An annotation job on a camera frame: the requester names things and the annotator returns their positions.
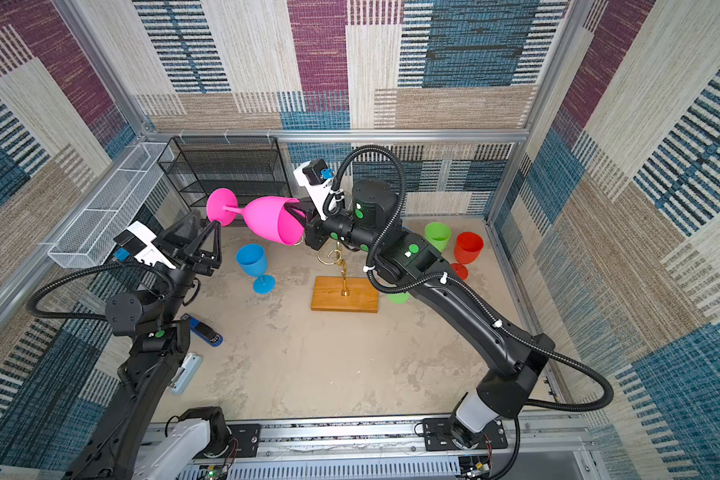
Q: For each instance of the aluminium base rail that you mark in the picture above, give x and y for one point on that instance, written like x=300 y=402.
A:
x=540 y=445

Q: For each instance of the red wine glass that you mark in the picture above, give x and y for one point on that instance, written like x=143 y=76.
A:
x=467 y=249

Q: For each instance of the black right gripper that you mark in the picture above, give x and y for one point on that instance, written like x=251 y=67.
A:
x=313 y=227

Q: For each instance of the green wine glass front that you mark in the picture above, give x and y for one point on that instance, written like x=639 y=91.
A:
x=438 y=234

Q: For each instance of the light blue stapler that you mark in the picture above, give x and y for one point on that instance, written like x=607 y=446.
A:
x=185 y=373

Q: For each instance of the green wine glass back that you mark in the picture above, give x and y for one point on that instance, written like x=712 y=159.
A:
x=399 y=298

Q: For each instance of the green wine glass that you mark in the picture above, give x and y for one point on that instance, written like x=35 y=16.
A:
x=399 y=298
x=438 y=234

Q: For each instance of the wooden rack base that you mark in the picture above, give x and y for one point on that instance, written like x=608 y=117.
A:
x=352 y=295

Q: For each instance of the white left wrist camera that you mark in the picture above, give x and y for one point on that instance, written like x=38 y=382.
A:
x=136 y=243

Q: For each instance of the gold wire glass rack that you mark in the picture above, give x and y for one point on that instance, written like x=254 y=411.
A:
x=332 y=255

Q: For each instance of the pink wine glass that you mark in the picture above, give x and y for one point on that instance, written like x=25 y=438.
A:
x=265 y=216

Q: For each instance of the white mesh wall basket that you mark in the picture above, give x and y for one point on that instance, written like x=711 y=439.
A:
x=89 y=239

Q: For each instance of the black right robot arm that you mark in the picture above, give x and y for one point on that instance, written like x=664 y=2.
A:
x=398 y=260

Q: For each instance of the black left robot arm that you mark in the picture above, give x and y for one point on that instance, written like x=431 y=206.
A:
x=148 y=317

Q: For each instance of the black mesh shelf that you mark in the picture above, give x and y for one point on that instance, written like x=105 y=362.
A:
x=249 y=166

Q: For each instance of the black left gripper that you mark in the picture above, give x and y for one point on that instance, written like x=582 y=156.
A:
x=203 y=267

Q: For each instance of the blue wine glass front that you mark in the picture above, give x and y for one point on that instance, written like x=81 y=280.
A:
x=253 y=261

